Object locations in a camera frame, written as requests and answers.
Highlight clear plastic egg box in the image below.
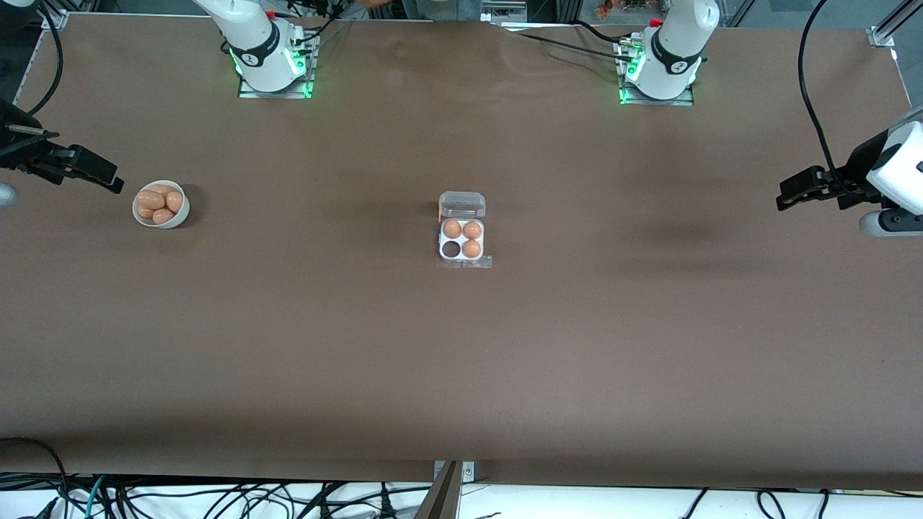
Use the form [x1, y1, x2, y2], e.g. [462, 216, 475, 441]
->
[437, 191, 487, 264]

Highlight white round bowl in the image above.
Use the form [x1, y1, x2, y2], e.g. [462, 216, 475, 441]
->
[132, 179, 190, 229]

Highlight orange decorative items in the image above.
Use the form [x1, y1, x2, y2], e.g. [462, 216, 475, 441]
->
[595, 0, 650, 19]

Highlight brown table cover sheet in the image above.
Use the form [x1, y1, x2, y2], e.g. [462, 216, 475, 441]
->
[0, 13, 923, 491]

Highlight person in grey trousers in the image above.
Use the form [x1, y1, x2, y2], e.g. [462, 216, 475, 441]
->
[400, 0, 482, 22]

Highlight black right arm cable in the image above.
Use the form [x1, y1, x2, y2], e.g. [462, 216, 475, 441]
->
[25, 0, 64, 116]

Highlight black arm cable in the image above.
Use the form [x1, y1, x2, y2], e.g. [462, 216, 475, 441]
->
[25, 0, 64, 116]
[797, 0, 866, 199]

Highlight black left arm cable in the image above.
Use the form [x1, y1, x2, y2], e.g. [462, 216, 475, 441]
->
[797, 0, 866, 199]

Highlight aluminium frame profile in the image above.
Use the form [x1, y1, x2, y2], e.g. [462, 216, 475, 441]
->
[869, 0, 923, 48]

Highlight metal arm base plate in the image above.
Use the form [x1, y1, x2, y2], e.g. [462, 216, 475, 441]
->
[618, 40, 695, 107]
[238, 29, 318, 100]

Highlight teal cable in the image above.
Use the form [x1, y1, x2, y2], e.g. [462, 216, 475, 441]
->
[85, 474, 107, 519]

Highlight metal equipment frame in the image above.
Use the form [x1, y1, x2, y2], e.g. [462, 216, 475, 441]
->
[482, 0, 527, 22]

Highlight dark camera post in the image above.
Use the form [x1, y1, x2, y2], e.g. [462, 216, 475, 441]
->
[415, 461, 462, 519]

